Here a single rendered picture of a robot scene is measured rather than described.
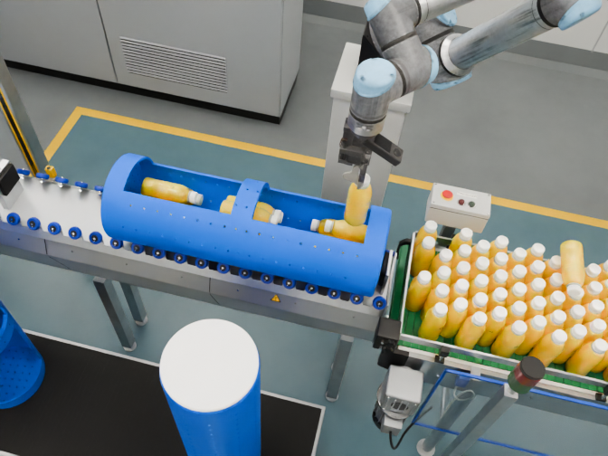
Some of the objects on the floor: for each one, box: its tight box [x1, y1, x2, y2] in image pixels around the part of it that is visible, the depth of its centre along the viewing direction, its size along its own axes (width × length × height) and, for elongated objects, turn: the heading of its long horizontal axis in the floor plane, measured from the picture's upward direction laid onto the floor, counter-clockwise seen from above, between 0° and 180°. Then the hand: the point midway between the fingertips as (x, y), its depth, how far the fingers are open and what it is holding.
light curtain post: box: [0, 52, 56, 182], centre depth 234 cm, size 6×6×170 cm
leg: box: [92, 276, 137, 352], centre depth 250 cm, size 6×6×63 cm
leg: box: [326, 335, 354, 402], centre depth 241 cm, size 6×6×63 cm
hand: (362, 180), depth 158 cm, fingers closed on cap, 4 cm apart
